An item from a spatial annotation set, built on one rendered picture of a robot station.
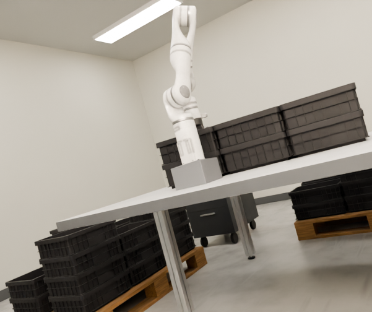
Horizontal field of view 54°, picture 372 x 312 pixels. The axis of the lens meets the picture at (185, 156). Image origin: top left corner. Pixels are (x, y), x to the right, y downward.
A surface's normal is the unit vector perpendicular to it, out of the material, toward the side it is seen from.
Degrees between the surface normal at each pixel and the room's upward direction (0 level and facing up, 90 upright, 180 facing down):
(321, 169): 90
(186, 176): 90
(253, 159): 90
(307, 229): 90
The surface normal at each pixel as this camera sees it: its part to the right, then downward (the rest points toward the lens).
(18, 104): 0.81, -0.24
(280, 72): -0.52, 0.11
